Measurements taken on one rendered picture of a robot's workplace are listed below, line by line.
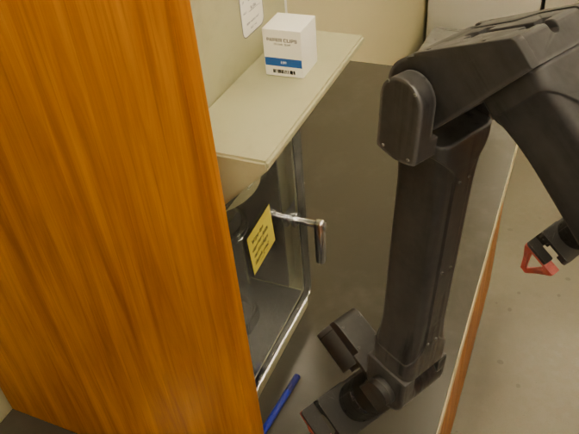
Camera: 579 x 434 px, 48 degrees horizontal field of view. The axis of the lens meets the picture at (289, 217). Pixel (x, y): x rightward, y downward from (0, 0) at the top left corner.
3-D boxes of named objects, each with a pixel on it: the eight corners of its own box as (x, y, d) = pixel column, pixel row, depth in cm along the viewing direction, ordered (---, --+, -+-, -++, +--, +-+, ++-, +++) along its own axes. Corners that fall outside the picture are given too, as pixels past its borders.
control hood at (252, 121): (184, 218, 76) (168, 145, 69) (292, 89, 98) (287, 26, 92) (275, 238, 72) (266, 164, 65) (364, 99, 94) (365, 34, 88)
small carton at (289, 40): (265, 74, 81) (261, 27, 77) (281, 57, 84) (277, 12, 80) (303, 78, 79) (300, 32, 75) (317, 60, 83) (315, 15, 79)
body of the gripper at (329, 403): (313, 403, 88) (328, 392, 82) (367, 362, 93) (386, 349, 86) (341, 444, 86) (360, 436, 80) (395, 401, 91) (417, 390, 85)
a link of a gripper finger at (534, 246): (502, 260, 117) (532, 238, 109) (526, 242, 120) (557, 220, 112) (527, 291, 115) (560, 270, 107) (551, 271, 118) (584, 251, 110)
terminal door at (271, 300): (235, 420, 103) (194, 226, 77) (308, 289, 124) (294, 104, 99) (239, 422, 102) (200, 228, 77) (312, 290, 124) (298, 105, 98)
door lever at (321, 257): (301, 251, 113) (295, 261, 111) (297, 208, 107) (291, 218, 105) (329, 257, 111) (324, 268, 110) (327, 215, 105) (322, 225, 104)
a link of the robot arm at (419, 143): (433, 95, 44) (531, 44, 49) (373, 64, 47) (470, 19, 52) (388, 429, 73) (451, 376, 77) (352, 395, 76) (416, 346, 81)
